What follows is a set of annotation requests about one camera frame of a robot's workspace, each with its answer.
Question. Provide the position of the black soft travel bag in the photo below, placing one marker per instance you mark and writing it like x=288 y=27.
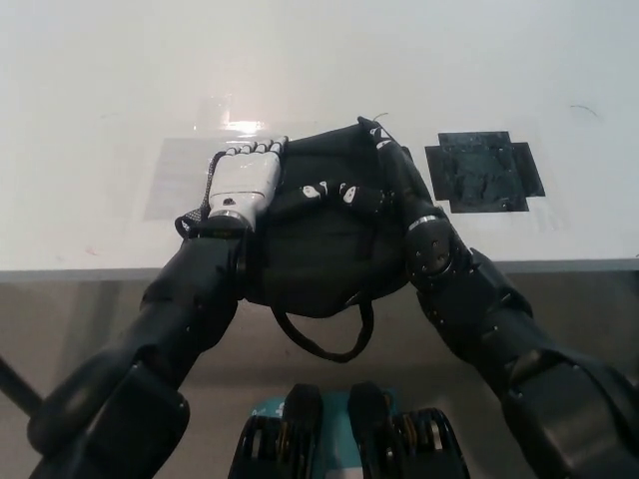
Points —
x=319 y=259

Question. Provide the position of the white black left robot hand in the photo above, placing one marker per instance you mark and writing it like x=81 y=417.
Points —
x=247 y=174

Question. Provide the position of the black metal table leg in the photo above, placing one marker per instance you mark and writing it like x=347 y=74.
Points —
x=17 y=386

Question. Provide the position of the robot legs and base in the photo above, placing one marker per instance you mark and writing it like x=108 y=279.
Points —
x=309 y=439

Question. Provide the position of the black tape patch on table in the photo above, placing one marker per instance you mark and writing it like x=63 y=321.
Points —
x=481 y=174

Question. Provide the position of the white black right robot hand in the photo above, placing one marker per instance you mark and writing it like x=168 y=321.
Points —
x=409 y=184

